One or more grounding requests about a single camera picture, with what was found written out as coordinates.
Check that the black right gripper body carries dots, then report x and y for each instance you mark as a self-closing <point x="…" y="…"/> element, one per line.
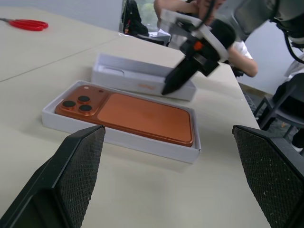
<point x="202" y="55"/>

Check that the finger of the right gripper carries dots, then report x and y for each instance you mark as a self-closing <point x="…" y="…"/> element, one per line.
<point x="180" y="76"/>

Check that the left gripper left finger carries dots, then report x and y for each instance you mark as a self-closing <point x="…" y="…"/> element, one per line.
<point x="59" y="185"/>

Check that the white phone box base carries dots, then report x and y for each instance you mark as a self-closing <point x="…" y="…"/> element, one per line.
<point x="152" y="149"/>

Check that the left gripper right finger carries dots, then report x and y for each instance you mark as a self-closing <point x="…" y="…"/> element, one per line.
<point x="273" y="180"/>

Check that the person in white shirt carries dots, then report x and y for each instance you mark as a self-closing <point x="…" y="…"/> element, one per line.
<point x="242" y="54"/>

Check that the orange smartphone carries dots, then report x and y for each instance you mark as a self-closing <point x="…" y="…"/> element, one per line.
<point x="142" y="114"/>

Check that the dark grey chair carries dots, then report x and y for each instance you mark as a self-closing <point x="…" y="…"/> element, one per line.
<point x="285" y="95"/>

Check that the white phone box lid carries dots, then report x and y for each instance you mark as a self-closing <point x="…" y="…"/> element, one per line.
<point x="118" y="79"/>

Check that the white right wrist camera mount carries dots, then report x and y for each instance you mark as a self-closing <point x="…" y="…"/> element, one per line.
<point x="171" y="21"/>

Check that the black backpack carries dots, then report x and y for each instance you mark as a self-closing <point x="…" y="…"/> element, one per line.
<point x="134" y="19"/>

